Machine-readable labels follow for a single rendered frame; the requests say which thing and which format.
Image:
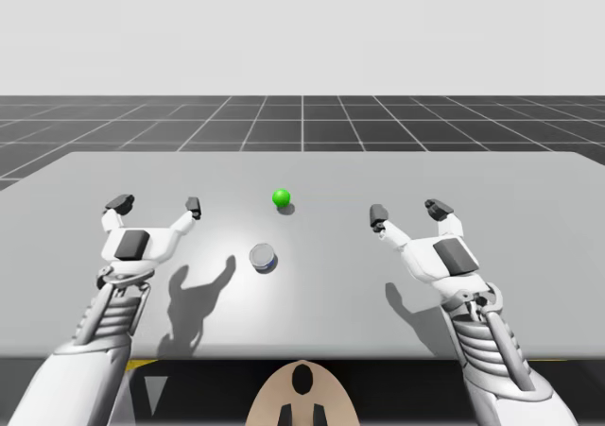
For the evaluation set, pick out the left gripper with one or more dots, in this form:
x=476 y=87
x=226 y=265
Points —
x=134 y=245

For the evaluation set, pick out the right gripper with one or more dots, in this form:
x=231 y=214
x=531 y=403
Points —
x=442 y=258

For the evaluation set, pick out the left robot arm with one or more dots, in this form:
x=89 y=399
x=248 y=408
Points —
x=101 y=324

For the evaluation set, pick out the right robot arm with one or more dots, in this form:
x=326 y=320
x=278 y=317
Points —
x=491 y=338

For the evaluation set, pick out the blue flat can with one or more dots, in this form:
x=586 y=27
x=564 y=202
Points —
x=262 y=257

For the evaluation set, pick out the green ball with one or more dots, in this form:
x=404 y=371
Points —
x=281 y=198

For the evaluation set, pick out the tan robot part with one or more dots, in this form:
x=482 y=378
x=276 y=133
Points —
x=302 y=397

